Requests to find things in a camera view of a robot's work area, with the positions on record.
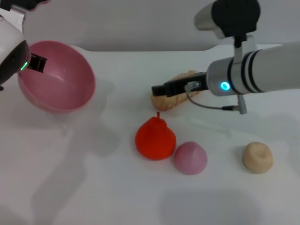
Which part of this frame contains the beige round bun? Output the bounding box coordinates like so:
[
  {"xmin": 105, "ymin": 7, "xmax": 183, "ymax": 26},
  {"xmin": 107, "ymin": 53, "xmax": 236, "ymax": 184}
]
[{"xmin": 242, "ymin": 141, "xmax": 274, "ymax": 174}]

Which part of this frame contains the black right camera cable plug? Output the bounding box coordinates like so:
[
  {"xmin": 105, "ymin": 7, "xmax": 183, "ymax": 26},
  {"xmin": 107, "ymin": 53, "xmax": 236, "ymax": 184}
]
[{"xmin": 233, "ymin": 35, "xmax": 247, "ymax": 49}]

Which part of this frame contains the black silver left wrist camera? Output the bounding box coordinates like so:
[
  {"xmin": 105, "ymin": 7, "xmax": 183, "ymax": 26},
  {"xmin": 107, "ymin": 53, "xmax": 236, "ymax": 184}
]
[{"xmin": 9, "ymin": 0, "xmax": 53, "ymax": 32}]

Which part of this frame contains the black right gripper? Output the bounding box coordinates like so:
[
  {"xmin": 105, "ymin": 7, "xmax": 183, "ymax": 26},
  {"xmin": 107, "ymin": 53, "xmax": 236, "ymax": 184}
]
[{"xmin": 151, "ymin": 72, "xmax": 209, "ymax": 98}]

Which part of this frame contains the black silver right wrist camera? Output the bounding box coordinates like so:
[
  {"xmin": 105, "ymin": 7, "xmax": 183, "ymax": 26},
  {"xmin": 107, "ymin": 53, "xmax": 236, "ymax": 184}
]
[{"xmin": 194, "ymin": 0, "xmax": 262, "ymax": 40}]

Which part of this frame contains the orange toy fruit with stem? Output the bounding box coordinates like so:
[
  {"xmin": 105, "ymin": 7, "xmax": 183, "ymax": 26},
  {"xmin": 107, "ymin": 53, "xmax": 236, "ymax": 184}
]
[{"xmin": 135, "ymin": 112, "xmax": 177, "ymax": 160}]

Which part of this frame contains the pink plastic bowl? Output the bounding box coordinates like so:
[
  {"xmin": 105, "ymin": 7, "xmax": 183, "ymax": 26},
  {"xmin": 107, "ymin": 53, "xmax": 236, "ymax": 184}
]
[{"xmin": 17, "ymin": 40, "xmax": 96, "ymax": 114}]

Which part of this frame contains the silver right camera bracket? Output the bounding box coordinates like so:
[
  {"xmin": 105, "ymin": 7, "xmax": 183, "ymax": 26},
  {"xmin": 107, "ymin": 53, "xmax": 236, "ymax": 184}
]
[{"xmin": 233, "ymin": 35, "xmax": 256, "ymax": 65}]

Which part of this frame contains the grey right gripper cable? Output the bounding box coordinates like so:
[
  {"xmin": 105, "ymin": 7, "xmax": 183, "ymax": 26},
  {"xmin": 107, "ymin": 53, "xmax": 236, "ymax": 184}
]
[{"xmin": 184, "ymin": 81, "xmax": 248, "ymax": 115}]

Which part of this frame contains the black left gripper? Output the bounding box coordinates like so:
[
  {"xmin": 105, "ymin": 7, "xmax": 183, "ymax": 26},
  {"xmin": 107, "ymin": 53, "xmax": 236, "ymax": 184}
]
[{"xmin": 26, "ymin": 53, "xmax": 48, "ymax": 74}]

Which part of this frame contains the long beige bread loaf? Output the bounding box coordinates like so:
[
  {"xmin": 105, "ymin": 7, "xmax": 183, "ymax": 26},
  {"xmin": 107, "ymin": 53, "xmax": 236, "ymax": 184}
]
[{"xmin": 150, "ymin": 69, "xmax": 202, "ymax": 111}]

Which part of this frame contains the pink round bun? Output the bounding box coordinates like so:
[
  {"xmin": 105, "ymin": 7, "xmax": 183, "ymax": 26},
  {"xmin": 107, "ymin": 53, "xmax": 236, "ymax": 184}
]
[{"xmin": 173, "ymin": 141, "xmax": 208, "ymax": 175}]

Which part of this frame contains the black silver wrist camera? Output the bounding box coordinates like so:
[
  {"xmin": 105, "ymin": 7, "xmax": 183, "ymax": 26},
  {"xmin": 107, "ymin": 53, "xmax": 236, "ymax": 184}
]
[
  {"xmin": 9, "ymin": 0, "xmax": 53, "ymax": 32},
  {"xmin": 194, "ymin": 0, "xmax": 262, "ymax": 40}
]

